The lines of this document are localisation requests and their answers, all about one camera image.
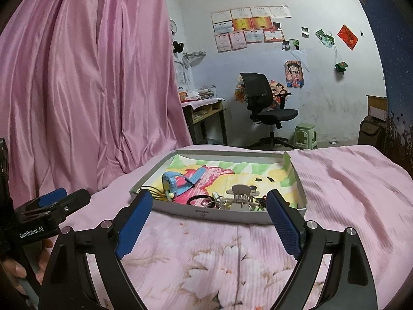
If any pink curtain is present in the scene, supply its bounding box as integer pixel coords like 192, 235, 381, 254
0, 0, 194, 207

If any cartoon wall poster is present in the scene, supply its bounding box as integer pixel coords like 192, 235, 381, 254
284, 60, 305, 88

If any wire wall shelf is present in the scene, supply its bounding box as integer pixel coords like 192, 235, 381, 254
183, 52, 207, 63

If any blue wristwatch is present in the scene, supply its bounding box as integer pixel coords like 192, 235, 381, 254
161, 167, 207, 202

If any black office chair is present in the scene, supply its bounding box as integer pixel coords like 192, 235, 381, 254
240, 73, 299, 151

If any beige hair claw clip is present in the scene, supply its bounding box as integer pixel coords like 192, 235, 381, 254
224, 184, 260, 212

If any wooden desk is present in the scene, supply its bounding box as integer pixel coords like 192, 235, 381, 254
181, 97, 228, 146

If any group of wall certificates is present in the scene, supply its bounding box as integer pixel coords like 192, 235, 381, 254
211, 6, 292, 53

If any black hair tie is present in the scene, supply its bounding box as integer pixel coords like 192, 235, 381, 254
187, 195, 213, 206

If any person's left hand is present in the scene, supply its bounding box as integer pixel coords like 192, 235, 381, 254
0, 237, 54, 285

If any pink floral bedsheet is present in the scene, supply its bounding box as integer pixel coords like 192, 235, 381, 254
39, 145, 412, 310

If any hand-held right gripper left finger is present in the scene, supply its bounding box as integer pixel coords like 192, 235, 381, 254
38, 190, 154, 310

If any red paper wall decoration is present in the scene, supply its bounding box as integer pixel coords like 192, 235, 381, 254
337, 24, 359, 50

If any colourful cartoon wall picture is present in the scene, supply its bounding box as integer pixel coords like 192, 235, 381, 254
269, 78, 292, 110

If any blue starry wall cloth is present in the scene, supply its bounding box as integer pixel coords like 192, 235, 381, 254
355, 0, 413, 181

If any colourful cartoon paper sheet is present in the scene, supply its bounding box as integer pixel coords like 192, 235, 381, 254
152, 155, 297, 207

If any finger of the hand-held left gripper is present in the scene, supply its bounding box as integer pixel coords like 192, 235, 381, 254
48, 189, 91, 223
14, 187, 68, 215

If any green plastic stool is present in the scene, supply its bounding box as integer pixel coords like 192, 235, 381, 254
293, 123, 318, 150

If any grey shallow cardboard box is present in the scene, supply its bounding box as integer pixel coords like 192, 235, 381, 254
129, 149, 308, 226

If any desk clutter pile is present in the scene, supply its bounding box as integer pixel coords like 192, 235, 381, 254
179, 86, 216, 102

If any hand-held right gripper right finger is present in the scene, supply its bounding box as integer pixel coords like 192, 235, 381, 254
265, 189, 378, 310

